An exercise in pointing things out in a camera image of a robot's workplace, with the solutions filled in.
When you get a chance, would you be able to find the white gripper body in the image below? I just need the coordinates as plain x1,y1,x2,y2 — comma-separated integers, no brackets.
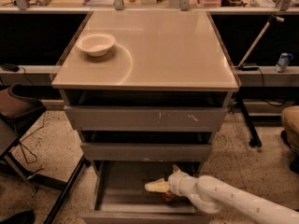
168,171,198,197

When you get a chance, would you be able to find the red coke can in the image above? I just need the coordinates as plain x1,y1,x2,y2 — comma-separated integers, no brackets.
162,193,175,204

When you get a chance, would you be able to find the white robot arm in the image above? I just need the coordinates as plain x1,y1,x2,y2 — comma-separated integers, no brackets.
145,165,299,224

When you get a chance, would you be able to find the bottom grey open drawer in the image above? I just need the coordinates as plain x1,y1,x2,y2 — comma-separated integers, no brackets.
82,161,210,224

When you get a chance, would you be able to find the grey drawer cabinet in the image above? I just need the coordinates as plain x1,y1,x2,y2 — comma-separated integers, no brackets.
50,9,241,224

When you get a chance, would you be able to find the middle grey drawer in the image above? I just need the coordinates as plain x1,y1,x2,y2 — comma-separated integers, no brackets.
81,143,212,161

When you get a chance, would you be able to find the top grey drawer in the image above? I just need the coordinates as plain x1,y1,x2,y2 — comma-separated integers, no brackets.
64,105,226,133

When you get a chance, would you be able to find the blue white can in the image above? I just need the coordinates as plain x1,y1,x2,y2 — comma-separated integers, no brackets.
276,52,293,73

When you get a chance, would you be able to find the white pole stand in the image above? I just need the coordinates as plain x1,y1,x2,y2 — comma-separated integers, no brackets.
236,15,284,69

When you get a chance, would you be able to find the black power adapter right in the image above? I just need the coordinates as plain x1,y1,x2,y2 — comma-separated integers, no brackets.
240,63,259,71

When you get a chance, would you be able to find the black power adapter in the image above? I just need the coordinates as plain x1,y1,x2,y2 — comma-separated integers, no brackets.
240,63,259,71
0,63,20,72

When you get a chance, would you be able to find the person tan trouser leg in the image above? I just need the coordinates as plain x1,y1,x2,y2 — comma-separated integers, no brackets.
281,105,299,154

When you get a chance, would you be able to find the black shoe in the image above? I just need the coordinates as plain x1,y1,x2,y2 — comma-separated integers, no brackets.
0,211,36,224

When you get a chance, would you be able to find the white bowl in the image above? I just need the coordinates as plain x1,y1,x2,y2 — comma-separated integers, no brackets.
76,33,116,57

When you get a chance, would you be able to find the brown office chair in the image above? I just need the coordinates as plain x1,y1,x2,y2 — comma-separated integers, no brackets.
0,85,88,224

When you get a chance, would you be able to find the black power adapter left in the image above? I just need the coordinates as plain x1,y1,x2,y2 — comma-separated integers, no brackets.
0,63,20,72

